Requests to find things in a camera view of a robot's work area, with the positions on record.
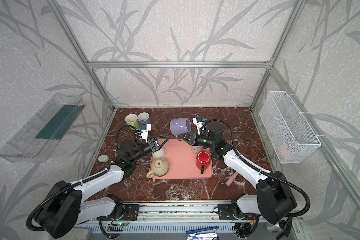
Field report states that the lavender ceramic mug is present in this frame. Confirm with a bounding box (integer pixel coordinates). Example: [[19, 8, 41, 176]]
[[170, 118, 192, 136]]

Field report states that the white ceramic mug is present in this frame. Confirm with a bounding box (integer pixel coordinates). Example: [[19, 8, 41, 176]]
[[152, 148, 166, 160]]

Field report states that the white wire mesh basket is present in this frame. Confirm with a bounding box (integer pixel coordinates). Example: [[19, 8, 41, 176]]
[[260, 91, 322, 164]]

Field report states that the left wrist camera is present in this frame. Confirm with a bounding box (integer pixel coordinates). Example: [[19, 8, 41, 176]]
[[137, 124, 151, 143]]

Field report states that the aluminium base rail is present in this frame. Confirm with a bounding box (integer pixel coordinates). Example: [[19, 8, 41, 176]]
[[71, 201, 302, 233]]

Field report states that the pink ghost pattern mug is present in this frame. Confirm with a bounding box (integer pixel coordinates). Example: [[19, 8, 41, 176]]
[[191, 146, 205, 154]]

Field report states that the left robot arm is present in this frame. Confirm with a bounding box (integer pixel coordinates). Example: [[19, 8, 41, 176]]
[[26, 136, 170, 239]]

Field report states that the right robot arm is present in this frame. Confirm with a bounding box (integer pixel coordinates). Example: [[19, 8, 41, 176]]
[[176, 120, 311, 225]]

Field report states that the blue stapler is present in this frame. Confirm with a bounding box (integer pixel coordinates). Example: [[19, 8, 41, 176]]
[[186, 226, 219, 240]]

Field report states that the light green ceramic mug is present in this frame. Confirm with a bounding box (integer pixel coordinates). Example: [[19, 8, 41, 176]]
[[125, 114, 140, 128]]

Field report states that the pink plastic tray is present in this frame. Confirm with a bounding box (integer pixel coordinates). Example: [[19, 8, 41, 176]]
[[147, 139, 213, 180]]

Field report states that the pink item in basket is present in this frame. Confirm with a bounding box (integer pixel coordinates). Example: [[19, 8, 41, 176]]
[[279, 145, 292, 160]]

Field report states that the cream speckled squat mug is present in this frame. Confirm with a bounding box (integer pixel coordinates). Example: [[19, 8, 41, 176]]
[[146, 158, 169, 179]]

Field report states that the red mug black handle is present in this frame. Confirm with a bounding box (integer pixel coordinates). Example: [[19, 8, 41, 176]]
[[196, 151, 211, 174]]

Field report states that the pale green soap-shaped object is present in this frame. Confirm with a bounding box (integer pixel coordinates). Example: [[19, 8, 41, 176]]
[[98, 155, 110, 163]]

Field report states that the clear plastic wall bin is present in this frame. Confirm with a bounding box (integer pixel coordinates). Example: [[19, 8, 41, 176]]
[[0, 94, 86, 163]]

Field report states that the blue polka dot mug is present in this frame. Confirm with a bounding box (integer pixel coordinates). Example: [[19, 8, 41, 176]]
[[138, 112, 151, 126]]

